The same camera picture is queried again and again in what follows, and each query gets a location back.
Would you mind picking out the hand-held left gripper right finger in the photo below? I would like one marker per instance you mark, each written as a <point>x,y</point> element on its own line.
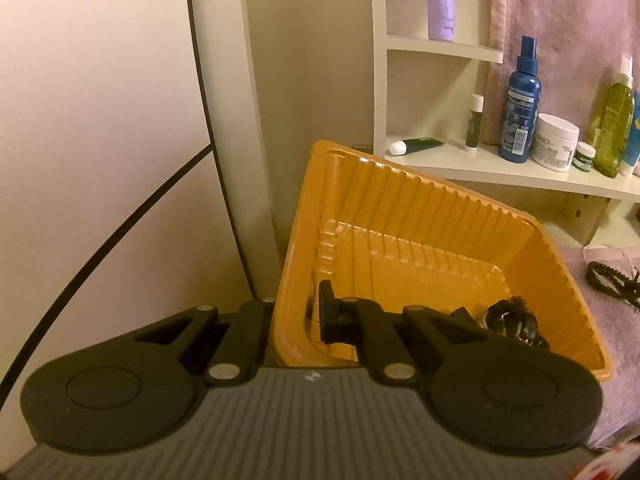
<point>328,312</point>

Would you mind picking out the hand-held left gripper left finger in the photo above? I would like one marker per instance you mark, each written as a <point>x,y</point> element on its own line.
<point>245,332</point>

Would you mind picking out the orange ribbed plastic tray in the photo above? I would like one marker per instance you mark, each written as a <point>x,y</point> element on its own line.
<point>415,220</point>

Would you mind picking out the dark green tube white cap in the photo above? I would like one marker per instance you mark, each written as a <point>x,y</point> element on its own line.
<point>422,145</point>

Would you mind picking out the green white lip balm stick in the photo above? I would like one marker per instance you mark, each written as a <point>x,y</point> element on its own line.
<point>473,125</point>

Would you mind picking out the white wooden shelf unit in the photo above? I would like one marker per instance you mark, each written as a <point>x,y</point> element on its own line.
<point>380,60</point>

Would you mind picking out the blue spray bottle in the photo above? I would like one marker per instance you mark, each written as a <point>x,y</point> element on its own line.
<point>520,110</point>

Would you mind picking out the white cream jar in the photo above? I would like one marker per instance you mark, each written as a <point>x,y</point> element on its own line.
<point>554,142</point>

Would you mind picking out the pale pink ribbon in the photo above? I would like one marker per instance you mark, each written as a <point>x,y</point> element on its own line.
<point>607,250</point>

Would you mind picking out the pink table cloth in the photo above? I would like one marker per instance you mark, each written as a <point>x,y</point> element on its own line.
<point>620,340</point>

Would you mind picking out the small green label jar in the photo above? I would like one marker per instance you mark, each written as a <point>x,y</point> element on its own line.
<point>584,157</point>

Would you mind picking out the purple cosmetic tube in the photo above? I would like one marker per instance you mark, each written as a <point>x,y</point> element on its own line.
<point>441,0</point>

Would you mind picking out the green pump bottle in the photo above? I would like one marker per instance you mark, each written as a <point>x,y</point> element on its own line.
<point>612,125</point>

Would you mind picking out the light blue bottle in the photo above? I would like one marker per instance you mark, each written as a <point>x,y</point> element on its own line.
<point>631,140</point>

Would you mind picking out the pink towel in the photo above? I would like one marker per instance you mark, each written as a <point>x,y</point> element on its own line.
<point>565,20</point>

